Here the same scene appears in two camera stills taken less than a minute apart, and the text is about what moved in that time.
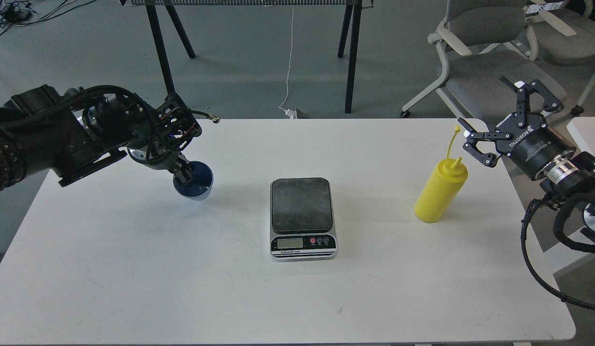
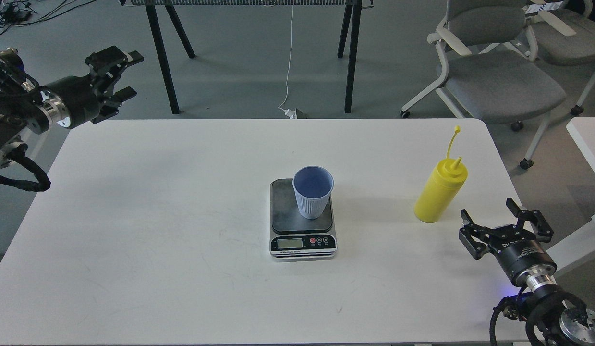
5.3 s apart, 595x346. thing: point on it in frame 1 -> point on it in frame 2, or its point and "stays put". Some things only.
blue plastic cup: x=200 y=187 -> x=313 y=186
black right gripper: x=531 y=143 -> x=525 y=258
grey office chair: x=484 y=40 stays put
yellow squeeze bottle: x=450 y=175 stays put
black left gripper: x=159 y=136 -> x=75 y=100
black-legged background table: x=159 y=11 stays put
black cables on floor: x=7 y=11 stays put
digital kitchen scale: x=301 y=218 stays put
